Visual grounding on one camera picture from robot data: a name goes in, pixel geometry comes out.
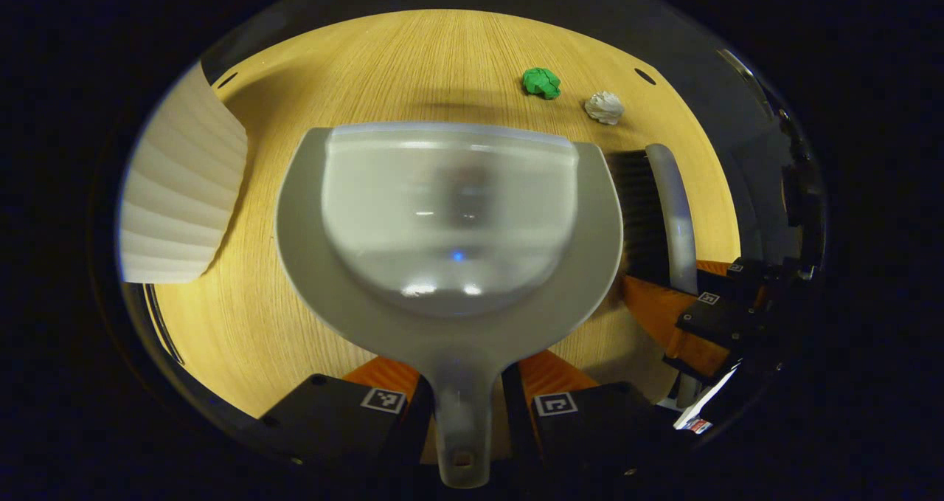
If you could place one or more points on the green paper ball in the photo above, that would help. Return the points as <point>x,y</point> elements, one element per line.
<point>541,83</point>

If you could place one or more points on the white ribbed garbage bin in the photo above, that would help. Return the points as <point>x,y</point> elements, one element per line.
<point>181,191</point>

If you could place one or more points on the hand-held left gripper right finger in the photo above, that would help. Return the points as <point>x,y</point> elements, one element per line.
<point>520,420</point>

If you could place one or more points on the white paper ball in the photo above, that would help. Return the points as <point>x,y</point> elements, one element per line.
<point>605,108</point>

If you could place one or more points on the wooden desktop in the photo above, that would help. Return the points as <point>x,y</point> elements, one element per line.
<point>413,66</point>

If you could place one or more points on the grey plastic dustpan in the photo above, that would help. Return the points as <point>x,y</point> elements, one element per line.
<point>457,339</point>

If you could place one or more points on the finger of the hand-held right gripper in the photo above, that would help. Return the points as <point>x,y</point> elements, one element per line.
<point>712,320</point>
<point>745,276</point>

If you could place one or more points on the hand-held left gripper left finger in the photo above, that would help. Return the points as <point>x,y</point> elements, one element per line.
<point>414,427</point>

